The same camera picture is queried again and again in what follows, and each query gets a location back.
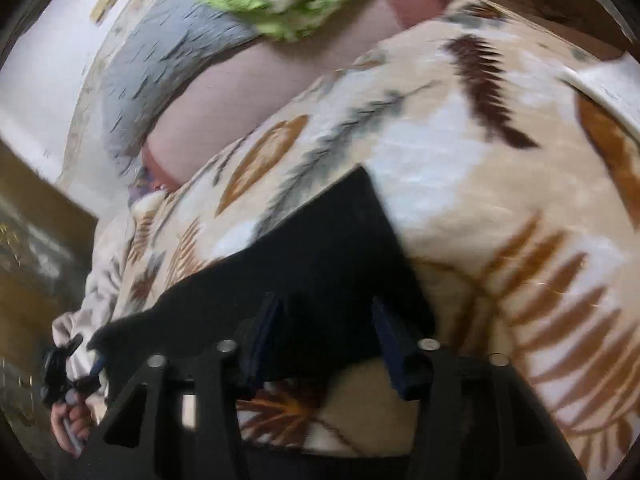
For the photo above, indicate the brown wooden furniture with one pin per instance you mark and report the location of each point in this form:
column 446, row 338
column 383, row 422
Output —
column 30, row 240

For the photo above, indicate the person's left hand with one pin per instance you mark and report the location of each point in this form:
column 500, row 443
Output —
column 70, row 425

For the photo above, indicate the leaf print blanket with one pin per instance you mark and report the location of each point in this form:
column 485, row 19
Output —
column 450, row 185

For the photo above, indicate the small wall picture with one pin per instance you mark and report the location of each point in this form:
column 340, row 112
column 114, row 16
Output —
column 106, row 1

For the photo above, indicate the black pants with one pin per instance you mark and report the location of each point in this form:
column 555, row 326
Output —
column 325, row 260

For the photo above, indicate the grey quilted blanket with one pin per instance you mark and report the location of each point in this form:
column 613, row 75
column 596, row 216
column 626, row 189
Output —
column 165, row 70

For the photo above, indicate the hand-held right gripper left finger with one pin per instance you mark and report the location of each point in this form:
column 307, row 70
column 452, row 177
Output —
column 261, row 345

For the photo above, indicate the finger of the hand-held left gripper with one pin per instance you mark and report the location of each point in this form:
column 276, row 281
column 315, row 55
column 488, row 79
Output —
column 98, row 364

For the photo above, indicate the purple patterned cloth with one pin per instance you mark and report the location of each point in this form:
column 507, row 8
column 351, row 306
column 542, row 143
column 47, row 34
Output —
column 145, row 187

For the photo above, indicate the pink sofa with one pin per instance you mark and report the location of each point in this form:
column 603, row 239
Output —
column 250, row 85

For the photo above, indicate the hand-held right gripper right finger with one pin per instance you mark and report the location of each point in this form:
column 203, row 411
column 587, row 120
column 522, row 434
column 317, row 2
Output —
column 392, row 350

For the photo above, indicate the white paper sheet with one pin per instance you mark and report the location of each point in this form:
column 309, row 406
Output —
column 607, row 87

